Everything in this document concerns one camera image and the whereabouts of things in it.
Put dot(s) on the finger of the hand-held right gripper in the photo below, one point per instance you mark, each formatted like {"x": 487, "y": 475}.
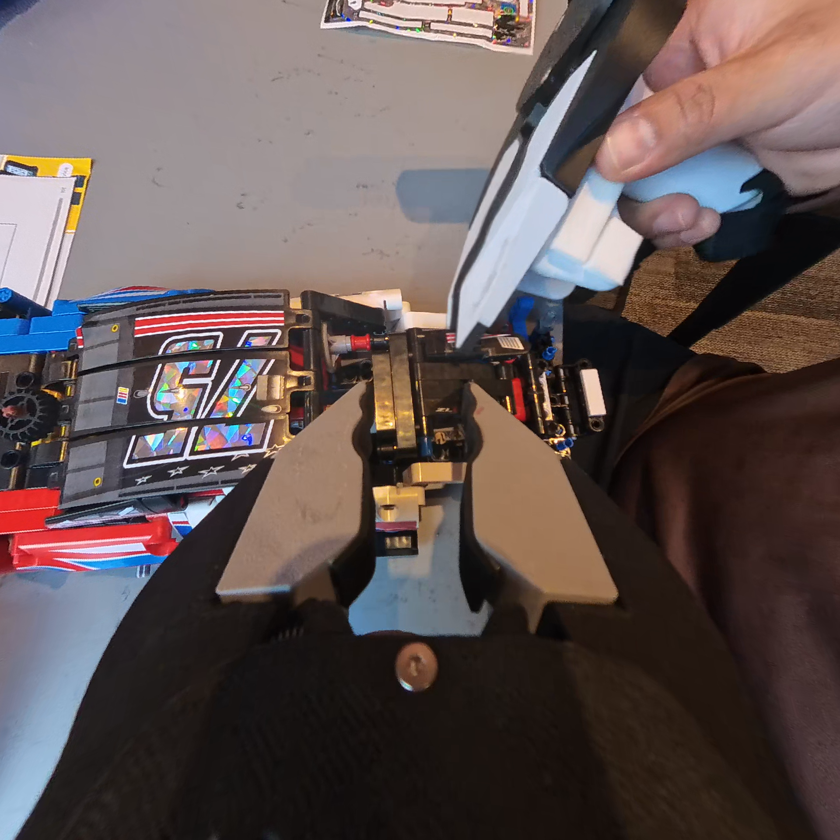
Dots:
{"x": 518, "y": 229}
{"x": 476, "y": 229}

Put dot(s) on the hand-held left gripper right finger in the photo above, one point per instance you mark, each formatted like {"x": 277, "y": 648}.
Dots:
{"x": 544, "y": 525}

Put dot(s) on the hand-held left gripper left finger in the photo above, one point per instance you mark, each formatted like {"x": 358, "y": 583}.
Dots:
{"x": 295, "y": 518}

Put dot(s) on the toy brick race car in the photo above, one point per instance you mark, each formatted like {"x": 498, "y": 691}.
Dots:
{"x": 197, "y": 394}

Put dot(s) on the white instruction booklet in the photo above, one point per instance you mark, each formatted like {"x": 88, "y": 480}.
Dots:
{"x": 26, "y": 236}

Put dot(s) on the grey desk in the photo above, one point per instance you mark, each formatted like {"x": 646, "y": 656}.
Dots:
{"x": 262, "y": 164}

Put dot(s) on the person's right hand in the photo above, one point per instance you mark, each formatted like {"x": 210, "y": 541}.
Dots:
{"x": 754, "y": 85}

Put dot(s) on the holographic sticker sheet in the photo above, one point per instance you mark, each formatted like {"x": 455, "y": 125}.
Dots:
{"x": 426, "y": 16}

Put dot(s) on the person's brown shirt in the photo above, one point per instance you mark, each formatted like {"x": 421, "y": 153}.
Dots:
{"x": 754, "y": 525}

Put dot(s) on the yellow-cover instruction booklet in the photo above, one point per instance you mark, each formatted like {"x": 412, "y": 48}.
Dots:
{"x": 79, "y": 170}

